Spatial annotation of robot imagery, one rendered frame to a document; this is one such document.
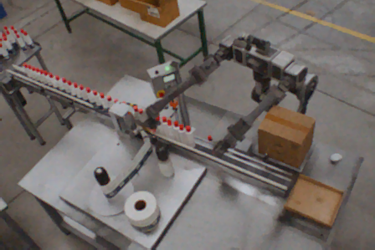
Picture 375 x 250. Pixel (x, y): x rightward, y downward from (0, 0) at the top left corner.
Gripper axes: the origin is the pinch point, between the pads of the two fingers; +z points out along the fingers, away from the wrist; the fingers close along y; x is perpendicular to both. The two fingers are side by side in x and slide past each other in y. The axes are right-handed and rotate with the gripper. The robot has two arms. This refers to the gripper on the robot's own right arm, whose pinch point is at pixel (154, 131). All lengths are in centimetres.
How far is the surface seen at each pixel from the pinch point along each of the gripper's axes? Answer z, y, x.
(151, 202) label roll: 17.8, 19.9, -37.0
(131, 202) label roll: 18.0, 8.6, -42.7
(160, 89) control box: -17.8, -6.0, 21.1
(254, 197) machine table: 36, 68, 5
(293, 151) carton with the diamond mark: 17, 81, 36
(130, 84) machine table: 34, -77, 60
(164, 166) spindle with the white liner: 16.3, 12.5, -11.7
